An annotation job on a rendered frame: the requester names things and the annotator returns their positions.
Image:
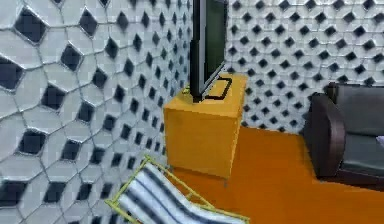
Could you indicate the dark brown grey sofa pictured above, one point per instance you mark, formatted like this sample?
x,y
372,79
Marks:
x,y
353,133

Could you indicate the striped deck chair yellow frame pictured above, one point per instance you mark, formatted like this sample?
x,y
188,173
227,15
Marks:
x,y
160,200

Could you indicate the pale lilac cushion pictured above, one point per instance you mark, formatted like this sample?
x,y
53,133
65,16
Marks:
x,y
381,140

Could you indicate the orange wooden television cabinet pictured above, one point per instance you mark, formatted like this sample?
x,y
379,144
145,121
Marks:
x,y
203,133

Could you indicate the small yellow green object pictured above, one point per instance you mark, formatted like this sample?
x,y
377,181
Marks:
x,y
186,89

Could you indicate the black flat television set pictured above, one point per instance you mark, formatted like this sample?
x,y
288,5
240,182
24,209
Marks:
x,y
210,40

